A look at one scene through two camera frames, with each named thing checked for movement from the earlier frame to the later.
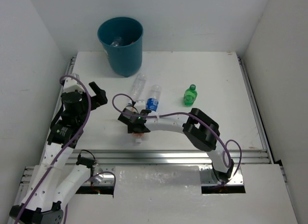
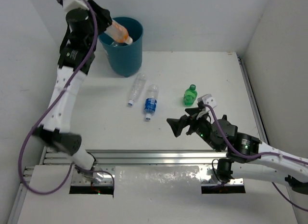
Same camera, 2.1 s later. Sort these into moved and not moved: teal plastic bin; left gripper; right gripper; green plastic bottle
Moved: left gripper; right gripper
Not moved: teal plastic bin; green plastic bottle
